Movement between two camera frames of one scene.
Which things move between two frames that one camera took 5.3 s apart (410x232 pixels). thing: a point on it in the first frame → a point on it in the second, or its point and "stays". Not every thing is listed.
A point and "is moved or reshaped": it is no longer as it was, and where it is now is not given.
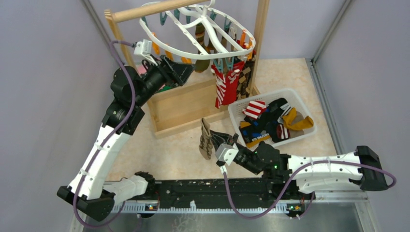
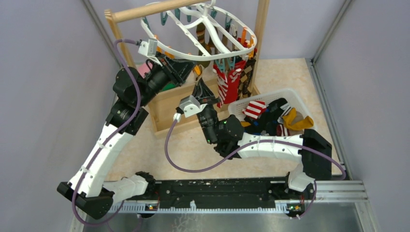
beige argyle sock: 206,145 → 198,72
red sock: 232,77 stays
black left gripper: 175,74 stays
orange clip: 186,60 is moved or reshaped
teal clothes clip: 219,64 stays
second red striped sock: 255,108 stays
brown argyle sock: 245,78 stays
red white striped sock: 220,84 stays
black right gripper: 218,138 → 205,95
